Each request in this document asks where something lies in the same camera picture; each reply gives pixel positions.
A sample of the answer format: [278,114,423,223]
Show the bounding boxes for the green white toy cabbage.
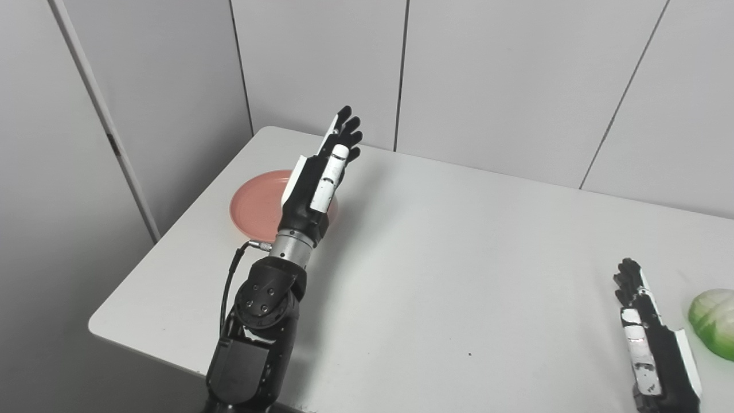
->
[688,289,734,362]

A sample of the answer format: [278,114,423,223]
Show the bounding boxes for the pink round plate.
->
[229,170,339,244]

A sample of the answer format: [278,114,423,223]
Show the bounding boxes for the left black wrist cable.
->
[220,240,274,339]

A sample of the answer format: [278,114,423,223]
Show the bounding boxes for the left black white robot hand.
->
[278,106,364,245]

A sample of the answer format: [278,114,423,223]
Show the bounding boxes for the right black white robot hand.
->
[612,258,703,413]

